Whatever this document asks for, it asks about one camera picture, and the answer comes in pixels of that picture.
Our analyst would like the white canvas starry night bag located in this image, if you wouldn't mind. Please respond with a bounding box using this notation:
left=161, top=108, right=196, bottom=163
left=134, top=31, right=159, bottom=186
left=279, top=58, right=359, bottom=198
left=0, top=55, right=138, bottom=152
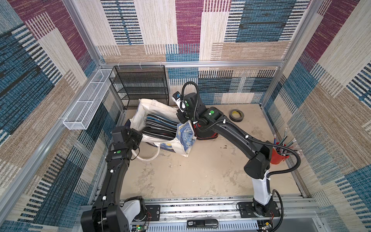
left=129, top=99, right=196, bottom=161

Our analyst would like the black handheld scanner device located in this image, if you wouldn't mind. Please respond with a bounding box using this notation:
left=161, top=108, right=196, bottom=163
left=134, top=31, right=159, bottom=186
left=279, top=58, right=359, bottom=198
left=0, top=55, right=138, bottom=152
left=186, top=219, right=219, bottom=229

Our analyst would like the black corrugated cable conduit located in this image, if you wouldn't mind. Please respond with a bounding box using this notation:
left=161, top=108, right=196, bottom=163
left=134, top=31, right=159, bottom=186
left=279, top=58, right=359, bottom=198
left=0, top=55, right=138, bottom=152
left=181, top=81, right=301, bottom=232

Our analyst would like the black tape roll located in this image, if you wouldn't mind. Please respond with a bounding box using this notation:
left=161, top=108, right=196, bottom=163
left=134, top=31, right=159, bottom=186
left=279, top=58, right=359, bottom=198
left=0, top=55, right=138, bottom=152
left=229, top=109, right=244, bottom=122

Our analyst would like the black red paddle case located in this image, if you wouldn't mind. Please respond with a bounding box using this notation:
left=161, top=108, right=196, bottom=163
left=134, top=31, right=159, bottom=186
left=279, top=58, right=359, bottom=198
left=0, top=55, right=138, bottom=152
left=193, top=123, right=218, bottom=140

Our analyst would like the black wire mesh shelf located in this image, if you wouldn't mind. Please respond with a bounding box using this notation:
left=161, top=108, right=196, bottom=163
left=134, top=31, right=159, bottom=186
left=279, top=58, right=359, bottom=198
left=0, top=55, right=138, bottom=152
left=110, top=65, right=169, bottom=110

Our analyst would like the red pencil cup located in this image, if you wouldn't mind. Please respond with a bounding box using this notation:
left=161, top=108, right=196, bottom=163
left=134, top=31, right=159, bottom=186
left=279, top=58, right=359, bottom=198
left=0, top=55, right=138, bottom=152
left=270, top=148, right=289, bottom=165

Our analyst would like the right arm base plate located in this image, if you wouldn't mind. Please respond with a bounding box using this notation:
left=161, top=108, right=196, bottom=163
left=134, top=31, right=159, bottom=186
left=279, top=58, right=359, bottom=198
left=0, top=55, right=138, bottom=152
left=236, top=201, right=281, bottom=218

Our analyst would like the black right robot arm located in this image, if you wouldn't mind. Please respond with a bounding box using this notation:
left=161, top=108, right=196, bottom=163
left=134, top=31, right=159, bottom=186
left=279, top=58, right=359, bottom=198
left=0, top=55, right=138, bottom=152
left=172, top=91, right=274, bottom=217

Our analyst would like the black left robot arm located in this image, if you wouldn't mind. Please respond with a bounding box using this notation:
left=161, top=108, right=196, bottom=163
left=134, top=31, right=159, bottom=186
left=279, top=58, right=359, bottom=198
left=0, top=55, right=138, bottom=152
left=80, top=126, right=147, bottom=232

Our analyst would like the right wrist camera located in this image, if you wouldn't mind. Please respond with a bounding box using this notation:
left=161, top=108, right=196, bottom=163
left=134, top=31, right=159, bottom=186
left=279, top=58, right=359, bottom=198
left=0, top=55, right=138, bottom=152
left=172, top=91, right=186, bottom=112

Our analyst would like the white wire mesh basket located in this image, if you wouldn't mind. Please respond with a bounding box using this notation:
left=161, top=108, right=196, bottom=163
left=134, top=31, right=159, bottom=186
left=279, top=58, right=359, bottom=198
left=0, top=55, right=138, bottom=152
left=63, top=69, right=112, bottom=130

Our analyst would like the aluminium front rail frame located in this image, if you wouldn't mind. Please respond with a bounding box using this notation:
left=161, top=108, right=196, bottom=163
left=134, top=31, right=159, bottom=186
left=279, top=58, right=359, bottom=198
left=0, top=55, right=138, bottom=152
left=72, top=195, right=328, bottom=232

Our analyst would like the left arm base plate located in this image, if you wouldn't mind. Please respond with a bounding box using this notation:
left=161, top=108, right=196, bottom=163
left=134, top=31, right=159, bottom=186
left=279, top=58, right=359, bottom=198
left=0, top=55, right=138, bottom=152
left=143, top=205, right=161, bottom=222

